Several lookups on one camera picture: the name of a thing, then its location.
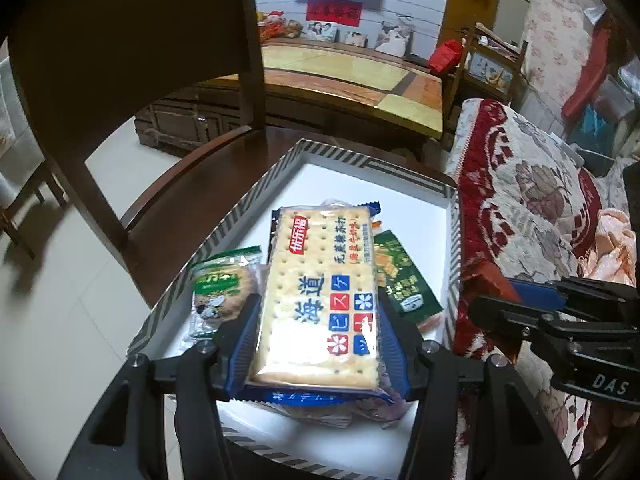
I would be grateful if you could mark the small portrait photo frame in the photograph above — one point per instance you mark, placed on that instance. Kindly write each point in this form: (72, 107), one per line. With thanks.
(357, 38)

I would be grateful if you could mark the blue bag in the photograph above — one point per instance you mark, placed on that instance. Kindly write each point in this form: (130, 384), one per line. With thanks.
(592, 132)

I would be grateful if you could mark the pink satin fringed cloth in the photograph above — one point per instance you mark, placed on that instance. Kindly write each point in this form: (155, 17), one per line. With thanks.
(607, 240)

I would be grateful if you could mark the floral fabric drape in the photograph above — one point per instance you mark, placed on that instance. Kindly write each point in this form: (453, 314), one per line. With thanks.
(560, 35)

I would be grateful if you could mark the large wedding photo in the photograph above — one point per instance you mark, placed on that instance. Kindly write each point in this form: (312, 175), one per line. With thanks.
(395, 35)

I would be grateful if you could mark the floral red cream fleece blanket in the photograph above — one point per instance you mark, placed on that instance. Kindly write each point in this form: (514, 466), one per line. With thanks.
(525, 200)

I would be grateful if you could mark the yellow wooden door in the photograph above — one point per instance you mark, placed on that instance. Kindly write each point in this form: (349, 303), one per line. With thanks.
(455, 10)

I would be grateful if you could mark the striped cardboard box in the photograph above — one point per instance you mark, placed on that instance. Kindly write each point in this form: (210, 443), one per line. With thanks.
(350, 185)

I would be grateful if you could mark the plush toy with red hat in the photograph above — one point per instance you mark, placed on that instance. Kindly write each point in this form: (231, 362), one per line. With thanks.
(272, 24)

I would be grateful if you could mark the red paper bag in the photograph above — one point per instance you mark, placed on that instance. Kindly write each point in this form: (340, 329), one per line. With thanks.
(446, 56)

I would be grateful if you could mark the green round rice cracker packet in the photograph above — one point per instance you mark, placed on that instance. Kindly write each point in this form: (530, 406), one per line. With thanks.
(220, 285)

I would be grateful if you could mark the dark wooden chair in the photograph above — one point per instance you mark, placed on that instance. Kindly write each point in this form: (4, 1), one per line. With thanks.
(125, 35)

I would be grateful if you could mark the brown plush bear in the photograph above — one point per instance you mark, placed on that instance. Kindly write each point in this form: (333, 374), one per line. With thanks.
(293, 27)

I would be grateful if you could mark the small couple photo frame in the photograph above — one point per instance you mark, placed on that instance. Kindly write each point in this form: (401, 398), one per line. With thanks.
(321, 31)

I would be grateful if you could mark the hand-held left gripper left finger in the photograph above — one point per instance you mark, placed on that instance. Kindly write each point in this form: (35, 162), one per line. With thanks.
(242, 350)

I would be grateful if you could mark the small wooden chair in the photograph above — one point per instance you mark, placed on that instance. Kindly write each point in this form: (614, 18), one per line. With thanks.
(492, 70)

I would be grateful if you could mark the red wall banner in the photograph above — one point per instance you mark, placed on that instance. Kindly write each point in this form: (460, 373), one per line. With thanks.
(333, 12)

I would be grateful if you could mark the cream soda cracker packet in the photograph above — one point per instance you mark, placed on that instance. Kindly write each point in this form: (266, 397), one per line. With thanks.
(320, 300)

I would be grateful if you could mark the red fabric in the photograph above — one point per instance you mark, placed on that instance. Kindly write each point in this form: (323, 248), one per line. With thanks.
(587, 75)

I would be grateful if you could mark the glossy wooden cabinet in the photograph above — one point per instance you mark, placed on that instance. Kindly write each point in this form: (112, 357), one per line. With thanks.
(325, 67)

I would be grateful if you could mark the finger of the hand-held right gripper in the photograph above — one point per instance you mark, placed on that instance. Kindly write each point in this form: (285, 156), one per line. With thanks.
(510, 317)
(540, 295)

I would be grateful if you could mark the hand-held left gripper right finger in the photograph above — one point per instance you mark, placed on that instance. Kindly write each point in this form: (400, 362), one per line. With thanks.
(400, 360)

